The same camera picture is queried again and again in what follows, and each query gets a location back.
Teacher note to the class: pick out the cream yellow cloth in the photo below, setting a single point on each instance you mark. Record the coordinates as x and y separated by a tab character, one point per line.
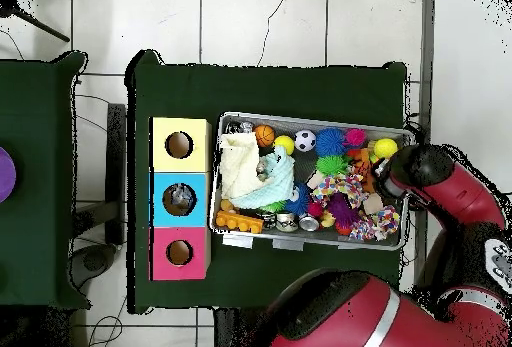
238	161

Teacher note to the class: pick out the mint green cloth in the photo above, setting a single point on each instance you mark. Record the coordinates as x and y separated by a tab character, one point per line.
278	180

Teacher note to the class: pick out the orange rubber toy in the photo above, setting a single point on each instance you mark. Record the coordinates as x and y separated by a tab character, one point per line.
238	221

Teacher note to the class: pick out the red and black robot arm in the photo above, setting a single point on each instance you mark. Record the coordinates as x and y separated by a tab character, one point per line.
440	179

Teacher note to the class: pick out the clear mesh bin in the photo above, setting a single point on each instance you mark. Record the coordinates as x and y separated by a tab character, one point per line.
320	243

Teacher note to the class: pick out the wooden box with three holes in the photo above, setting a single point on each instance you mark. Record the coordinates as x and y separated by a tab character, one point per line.
160	169

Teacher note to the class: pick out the silver can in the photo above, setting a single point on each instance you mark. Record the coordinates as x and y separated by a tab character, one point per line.
260	171

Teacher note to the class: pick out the green spiky ball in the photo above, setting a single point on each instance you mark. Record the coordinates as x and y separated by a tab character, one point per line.
333	164
274	206

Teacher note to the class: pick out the small orange basketball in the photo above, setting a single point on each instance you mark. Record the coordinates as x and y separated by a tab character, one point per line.
264	136

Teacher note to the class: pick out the yellow ball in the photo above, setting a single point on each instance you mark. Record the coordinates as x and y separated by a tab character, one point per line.
284	144

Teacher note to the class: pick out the small soccer ball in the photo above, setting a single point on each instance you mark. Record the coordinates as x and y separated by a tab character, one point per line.
305	140

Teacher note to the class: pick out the blue spiky ball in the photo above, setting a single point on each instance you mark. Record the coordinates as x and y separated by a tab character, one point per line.
330	141

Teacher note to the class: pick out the polka dot cloth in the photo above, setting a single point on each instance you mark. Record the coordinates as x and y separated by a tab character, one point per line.
340	189

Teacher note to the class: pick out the pink spiky ball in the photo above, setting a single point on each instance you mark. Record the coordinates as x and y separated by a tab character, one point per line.
355	136

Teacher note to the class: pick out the green side table cloth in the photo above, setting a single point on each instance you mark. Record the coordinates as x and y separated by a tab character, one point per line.
48	107

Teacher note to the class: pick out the purple disc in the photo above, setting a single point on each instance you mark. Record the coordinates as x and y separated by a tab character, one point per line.
5	173

